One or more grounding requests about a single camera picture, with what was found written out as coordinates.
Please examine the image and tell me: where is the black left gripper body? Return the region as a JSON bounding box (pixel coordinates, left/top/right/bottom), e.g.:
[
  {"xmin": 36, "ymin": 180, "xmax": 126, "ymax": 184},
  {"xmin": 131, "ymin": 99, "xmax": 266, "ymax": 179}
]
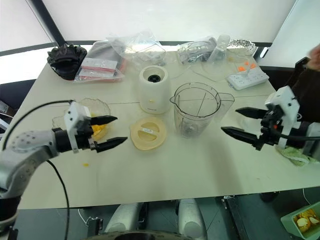
[{"xmin": 75, "ymin": 116, "xmax": 98, "ymax": 153}]

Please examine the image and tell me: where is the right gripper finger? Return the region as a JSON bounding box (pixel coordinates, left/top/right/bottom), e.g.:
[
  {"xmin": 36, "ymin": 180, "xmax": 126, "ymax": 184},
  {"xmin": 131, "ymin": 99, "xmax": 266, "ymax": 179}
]
[
  {"xmin": 235, "ymin": 106, "xmax": 267, "ymax": 120},
  {"xmin": 220, "ymin": 126, "xmax": 263, "ymax": 151}
]

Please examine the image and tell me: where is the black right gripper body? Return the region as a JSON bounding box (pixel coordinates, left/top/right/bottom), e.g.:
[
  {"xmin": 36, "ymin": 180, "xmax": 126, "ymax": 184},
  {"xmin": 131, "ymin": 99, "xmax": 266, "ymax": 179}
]
[{"xmin": 259, "ymin": 103, "xmax": 286, "ymax": 148}]

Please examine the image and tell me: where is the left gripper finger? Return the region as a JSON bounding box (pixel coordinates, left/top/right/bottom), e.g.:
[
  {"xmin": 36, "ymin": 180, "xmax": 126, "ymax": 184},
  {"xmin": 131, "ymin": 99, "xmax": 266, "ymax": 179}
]
[
  {"xmin": 95, "ymin": 136, "xmax": 129, "ymax": 154},
  {"xmin": 89, "ymin": 115, "xmax": 119, "ymax": 126}
]

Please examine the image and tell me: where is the clear blender jar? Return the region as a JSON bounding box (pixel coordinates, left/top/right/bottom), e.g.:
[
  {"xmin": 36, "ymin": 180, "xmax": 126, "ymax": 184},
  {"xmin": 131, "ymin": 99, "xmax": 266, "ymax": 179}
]
[{"xmin": 169, "ymin": 82, "xmax": 236, "ymax": 139}]

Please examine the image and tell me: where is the cream blender lid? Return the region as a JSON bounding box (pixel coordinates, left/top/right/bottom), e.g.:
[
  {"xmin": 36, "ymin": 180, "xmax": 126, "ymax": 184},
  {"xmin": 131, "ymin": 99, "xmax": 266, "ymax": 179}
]
[{"xmin": 129, "ymin": 116, "xmax": 168, "ymax": 151}]

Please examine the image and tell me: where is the white blender base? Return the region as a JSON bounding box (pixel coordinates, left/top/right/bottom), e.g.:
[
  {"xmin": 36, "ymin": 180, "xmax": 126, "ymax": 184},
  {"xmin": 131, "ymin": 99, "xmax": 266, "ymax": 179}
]
[{"xmin": 138, "ymin": 65, "xmax": 172, "ymax": 115}]

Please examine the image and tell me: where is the person bare hand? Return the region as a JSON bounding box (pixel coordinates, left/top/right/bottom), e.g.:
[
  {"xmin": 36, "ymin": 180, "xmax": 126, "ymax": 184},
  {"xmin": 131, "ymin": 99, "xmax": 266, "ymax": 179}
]
[{"xmin": 306, "ymin": 43, "xmax": 320, "ymax": 69}]

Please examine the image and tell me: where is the clear glass bowl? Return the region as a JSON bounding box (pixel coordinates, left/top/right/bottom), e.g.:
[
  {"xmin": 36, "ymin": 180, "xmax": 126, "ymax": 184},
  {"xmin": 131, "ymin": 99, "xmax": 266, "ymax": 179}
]
[{"xmin": 51, "ymin": 97, "xmax": 112, "ymax": 141}]

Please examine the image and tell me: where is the white power strip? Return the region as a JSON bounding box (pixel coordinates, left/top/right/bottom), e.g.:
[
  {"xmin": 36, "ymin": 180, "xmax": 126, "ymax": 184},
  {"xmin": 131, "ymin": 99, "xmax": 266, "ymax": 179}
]
[{"xmin": 225, "ymin": 69, "xmax": 270, "ymax": 91}]

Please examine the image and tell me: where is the light green cloth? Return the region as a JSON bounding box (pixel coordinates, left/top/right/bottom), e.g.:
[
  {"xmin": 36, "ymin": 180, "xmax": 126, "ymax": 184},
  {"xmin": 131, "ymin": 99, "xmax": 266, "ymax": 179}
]
[{"xmin": 274, "ymin": 145, "xmax": 320, "ymax": 167}]

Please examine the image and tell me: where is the clear bag of orange pieces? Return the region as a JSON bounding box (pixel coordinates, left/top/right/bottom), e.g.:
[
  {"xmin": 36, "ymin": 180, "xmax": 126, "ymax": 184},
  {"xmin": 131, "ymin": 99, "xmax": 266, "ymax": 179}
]
[{"xmin": 225, "ymin": 55, "xmax": 261, "ymax": 76}]

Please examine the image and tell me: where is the clear bag of red packets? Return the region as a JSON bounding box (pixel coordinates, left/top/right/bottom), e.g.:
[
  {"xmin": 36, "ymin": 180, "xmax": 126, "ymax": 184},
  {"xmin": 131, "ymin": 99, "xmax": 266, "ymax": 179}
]
[{"xmin": 73, "ymin": 57, "xmax": 126, "ymax": 85}]

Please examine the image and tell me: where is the silver foil tray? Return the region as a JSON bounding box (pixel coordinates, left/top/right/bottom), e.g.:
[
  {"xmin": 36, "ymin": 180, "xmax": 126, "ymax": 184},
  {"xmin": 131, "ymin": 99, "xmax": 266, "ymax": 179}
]
[{"xmin": 227, "ymin": 38, "xmax": 258, "ymax": 57}]

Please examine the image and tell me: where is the clear conical flask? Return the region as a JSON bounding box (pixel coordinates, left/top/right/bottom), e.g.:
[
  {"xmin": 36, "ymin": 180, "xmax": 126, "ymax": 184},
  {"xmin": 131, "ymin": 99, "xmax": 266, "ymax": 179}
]
[{"xmin": 207, "ymin": 34, "xmax": 232, "ymax": 65}]

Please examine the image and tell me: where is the grey folded plastic bag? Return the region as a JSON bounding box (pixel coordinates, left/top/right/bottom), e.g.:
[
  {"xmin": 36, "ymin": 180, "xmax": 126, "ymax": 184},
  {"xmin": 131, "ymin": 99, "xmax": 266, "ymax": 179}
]
[{"xmin": 87, "ymin": 40, "xmax": 126, "ymax": 73}]

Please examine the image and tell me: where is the black crumpled plastic bag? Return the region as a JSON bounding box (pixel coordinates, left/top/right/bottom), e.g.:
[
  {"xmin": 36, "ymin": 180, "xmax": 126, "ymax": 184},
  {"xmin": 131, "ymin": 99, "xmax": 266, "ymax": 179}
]
[{"xmin": 47, "ymin": 43, "xmax": 88, "ymax": 81}]

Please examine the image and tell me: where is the white rounded robot leg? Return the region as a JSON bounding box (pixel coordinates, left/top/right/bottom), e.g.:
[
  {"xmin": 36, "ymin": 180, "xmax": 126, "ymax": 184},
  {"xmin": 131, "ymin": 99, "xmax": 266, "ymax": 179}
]
[
  {"xmin": 103, "ymin": 203, "xmax": 141, "ymax": 235},
  {"xmin": 177, "ymin": 198, "xmax": 209, "ymax": 240}
]

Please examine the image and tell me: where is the clear crumpled plastic bag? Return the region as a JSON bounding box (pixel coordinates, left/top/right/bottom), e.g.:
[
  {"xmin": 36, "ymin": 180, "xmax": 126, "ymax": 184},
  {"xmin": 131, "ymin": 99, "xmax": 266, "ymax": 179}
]
[{"xmin": 105, "ymin": 29, "xmax": 167, "ymax": 67}]

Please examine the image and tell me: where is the black table leg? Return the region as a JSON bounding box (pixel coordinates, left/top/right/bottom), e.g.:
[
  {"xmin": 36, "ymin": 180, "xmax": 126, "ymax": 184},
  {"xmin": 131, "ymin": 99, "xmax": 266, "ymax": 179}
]
[{"xmin": 224, "ymin": 197, "xmax": 254, "ymax": 240}]

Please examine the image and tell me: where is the light green bin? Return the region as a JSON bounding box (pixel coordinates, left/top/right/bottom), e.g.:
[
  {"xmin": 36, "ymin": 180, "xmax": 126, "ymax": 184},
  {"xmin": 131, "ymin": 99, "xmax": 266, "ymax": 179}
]
[{"xmin": 280, "ymin": 203, "xmax": 320, "ymax": 240}]

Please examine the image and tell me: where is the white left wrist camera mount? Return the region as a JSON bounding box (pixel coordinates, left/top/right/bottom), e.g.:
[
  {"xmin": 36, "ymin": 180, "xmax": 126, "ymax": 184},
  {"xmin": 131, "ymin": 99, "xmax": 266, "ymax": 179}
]
[{"xmin": 63, "ymin": 100, "xmax": 92, "ymax": 155}]

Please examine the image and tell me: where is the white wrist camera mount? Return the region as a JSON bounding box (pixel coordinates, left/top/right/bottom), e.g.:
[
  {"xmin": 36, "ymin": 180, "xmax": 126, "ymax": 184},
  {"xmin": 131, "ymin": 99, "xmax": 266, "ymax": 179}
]
[
  {"xmin": 63, "ymin": 100, "xmax": 92, "ymax": 155},
  {"xmin": 264, "ymin": 85, "xmax": 301, "ymax": 149}
]

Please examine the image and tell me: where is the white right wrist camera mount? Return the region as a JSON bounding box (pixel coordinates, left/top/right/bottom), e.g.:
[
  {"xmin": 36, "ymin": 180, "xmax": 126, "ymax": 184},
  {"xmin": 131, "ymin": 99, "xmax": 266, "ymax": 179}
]
[{"xmin": 264, "ymin": 85, "xmax": 301, "ymax": 149}]

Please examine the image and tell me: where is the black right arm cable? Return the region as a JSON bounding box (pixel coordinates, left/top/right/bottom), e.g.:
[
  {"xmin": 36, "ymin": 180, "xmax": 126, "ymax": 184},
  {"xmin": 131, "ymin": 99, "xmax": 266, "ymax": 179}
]
[{"xmin": 279, "ymin": 132, "xmax": 320, "ymax": 141}]

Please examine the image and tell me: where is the clear bag of cables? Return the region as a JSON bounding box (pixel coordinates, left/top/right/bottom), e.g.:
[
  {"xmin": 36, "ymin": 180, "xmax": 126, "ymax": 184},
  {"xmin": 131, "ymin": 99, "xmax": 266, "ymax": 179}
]
[{"xmin": 177, "ymin": 35, "xmax": 218, "ymax": 65}]

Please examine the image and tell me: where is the black window frame post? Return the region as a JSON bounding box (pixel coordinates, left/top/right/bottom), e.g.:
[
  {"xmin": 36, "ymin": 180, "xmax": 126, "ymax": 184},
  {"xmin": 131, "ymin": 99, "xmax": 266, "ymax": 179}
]
[{"xmin": 24, "ymin": 0, "xmax": 67, "ymax": 47}]

